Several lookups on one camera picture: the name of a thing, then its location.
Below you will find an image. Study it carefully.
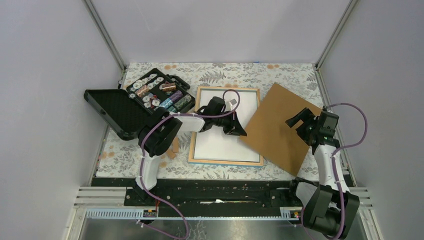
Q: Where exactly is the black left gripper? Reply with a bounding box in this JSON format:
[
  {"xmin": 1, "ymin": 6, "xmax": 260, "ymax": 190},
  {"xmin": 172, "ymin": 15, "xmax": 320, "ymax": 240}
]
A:
[{"xmin": 212, "ymin": 109, "xmax": 247, "ymax": 137}]

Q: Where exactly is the hot air balloon photo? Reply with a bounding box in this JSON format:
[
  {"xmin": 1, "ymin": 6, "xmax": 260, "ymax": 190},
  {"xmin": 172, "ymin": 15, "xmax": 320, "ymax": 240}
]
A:
[{"xmin": 193, "ymin": 89, "xmax": 261, "ymax": 163}]

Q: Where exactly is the brown cardboard backing board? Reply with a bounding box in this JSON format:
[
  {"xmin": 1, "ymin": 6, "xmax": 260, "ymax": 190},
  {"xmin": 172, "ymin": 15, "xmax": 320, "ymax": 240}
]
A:
[{"xmin": 240, "ymin": 83, "xmax": 321, "ymax": 176}]

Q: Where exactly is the wooden picture frame blue edge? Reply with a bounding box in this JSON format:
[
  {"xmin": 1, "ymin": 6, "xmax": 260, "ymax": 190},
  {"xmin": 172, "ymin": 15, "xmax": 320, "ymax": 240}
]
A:
[{"xmin": 187, "ymin": 86, "xmax": 265, "ymax": 167}]

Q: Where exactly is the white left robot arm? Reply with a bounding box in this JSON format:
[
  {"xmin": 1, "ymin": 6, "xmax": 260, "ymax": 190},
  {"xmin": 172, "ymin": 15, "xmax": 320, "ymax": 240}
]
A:
[{"xmin": 134, "ymin": 96, "xmax": 247, "ymax": 206}]

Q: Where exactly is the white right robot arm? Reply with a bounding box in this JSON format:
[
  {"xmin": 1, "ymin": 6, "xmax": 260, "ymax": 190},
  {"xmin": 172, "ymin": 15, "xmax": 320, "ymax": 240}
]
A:
[{"xmin": 285, "ymin": 107, "xmax": 360, "ymax": 240}]

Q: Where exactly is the blue green poker chip stack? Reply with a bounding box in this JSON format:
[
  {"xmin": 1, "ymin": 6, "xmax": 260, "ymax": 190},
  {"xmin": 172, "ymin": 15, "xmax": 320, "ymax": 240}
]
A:
[{"xmin": 174, "ymin": 94, "xmax": 192, "ymax": 111}]

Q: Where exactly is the small wooden block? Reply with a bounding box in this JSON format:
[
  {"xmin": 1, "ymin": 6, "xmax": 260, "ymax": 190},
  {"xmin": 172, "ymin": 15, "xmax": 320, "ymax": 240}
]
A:
[
  {"xmin": 166, "ymin": 148, "xmax": 178, "ymax": 160},
  {"xmin": 172, "ymin": 137, "xmax": 179, "ymax": 153}
]

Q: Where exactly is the copper poker chip stack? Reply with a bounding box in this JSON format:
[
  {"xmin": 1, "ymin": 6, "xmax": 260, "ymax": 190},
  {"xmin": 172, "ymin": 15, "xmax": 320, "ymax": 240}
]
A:
[{"xmin": 160, "ymin": 83, "xmax": 177, "ymax": 93}]

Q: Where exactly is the black poker chip case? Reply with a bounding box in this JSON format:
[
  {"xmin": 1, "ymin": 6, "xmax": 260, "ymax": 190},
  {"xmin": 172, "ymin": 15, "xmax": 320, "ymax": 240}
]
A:
[{"xmin": 84, "ymin": 68, "xmax": 196, "ymax": 141}]

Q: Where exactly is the floral patterned table mat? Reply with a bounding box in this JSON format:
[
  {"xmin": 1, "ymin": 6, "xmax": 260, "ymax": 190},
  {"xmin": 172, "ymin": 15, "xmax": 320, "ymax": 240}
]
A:
[{"xmin": 95, "ymin": 62, "xmax": 345, "ymax": 182}]

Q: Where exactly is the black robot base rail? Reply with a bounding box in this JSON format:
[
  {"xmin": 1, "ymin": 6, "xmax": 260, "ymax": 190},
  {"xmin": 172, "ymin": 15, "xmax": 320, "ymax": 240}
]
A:
[{"xmin": 91, "ymin": 177, "xmax": 302, "ymax": 218}]

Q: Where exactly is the aluminium corner post right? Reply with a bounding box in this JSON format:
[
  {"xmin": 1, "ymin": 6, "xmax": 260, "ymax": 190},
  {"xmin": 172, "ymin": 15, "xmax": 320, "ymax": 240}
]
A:
[{"xmin": 315, "ymin": 0, "xmax": 359, "ymax": 70}]

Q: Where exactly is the aluminium corner post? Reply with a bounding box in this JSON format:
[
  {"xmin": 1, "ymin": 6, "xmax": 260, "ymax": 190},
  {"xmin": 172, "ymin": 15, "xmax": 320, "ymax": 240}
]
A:
[
  {"xmin": 82, "ymin": 0, "xmax": 127, "ymax": 71},
  {"xmin": 315, "ymin": 0, "xmax": 359, "ymax": 70}
]

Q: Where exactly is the aluminium corner post left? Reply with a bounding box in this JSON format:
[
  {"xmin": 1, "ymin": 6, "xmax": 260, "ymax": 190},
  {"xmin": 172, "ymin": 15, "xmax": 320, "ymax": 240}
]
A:
[{"xmin": 82, "ymin": 0, "xmax": 127, "ymax": 71}]

